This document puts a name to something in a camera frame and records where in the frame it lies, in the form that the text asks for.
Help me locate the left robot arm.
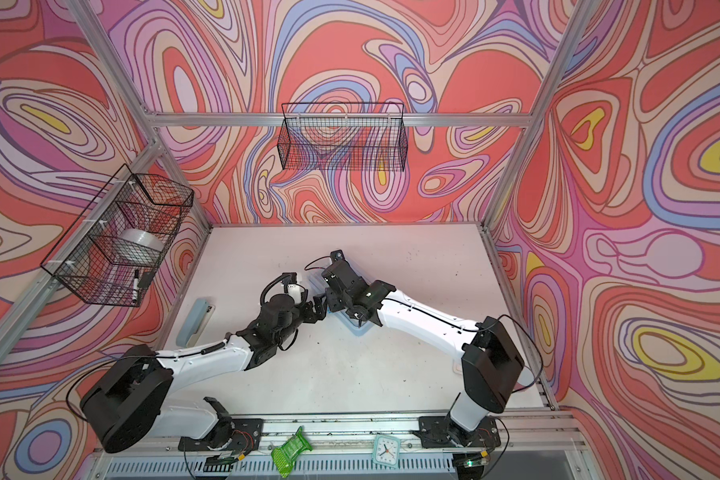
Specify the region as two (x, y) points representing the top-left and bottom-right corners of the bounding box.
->
(80, 293), (327, 454)

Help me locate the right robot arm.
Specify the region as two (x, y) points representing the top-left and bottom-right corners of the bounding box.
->
(321, 250), (525, 434)

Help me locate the grey blue stapler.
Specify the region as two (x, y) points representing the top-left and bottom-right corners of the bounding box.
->
(175, 298), (215, 348)

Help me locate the black marker in basket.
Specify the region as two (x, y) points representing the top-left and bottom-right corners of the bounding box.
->
(131, 269), (140, 305)

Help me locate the grey tape roll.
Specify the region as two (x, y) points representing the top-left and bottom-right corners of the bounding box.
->
(119, 228), (164, 251)

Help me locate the small teal alarm clock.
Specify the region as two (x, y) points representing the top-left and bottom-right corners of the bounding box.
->
(372, 435), (401, 468)

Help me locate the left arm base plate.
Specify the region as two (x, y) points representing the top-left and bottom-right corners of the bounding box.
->
(178, 418), (264, 454)

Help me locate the black wire basket back wall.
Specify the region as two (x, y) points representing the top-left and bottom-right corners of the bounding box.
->
(277, 101), (408, 173)

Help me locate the black wire basket wall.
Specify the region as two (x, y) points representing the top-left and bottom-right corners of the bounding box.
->
(277, 101), (408, 173)
(40, 166), (194, 308)

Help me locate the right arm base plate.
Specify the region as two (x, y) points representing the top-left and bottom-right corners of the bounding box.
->
(412, 415), (502, 451)

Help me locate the black wire basket left wall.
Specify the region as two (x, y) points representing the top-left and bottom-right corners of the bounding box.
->
(40, 166), (194, 308)

